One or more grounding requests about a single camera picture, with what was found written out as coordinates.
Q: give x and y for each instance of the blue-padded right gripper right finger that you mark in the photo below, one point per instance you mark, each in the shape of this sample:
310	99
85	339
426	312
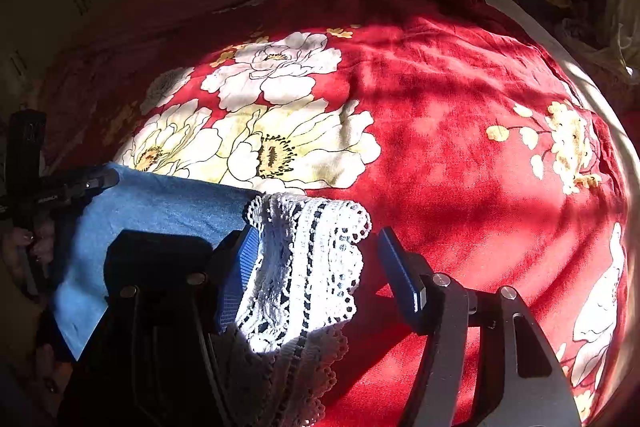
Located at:
437	307

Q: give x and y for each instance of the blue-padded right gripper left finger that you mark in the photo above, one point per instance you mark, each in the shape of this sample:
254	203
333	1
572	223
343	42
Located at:
216	302

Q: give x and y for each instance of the blue denim pants lace hem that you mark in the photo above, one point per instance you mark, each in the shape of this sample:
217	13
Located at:
189	303

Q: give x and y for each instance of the left hand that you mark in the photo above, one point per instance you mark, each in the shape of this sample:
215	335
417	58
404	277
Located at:
38	244

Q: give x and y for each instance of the red floral blanket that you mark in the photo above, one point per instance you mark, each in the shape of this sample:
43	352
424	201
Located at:
448	124

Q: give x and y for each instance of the cream window curtain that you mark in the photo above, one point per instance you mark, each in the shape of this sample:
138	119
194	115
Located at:
608	42

